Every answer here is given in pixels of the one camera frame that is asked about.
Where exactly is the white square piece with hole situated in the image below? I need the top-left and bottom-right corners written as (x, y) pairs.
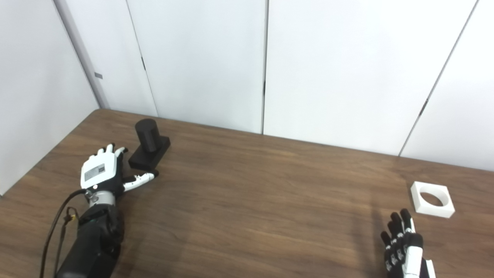
top-left (410, 181), bottom-right (455, 219)

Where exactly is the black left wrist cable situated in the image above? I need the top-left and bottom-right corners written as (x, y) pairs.
top-left (40, 189), bottom-right (88, 278)

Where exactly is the white and black left hand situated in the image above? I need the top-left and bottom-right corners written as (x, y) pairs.
top-left (80, 144), bottom-right (159, 193)

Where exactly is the black peg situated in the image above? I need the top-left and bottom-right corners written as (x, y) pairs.
top-left (128, 119), bottom-right (171, 170)

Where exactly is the white and black right hand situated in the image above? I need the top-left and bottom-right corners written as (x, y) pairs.
top-left (381, 209), bottom-right (436, 278)

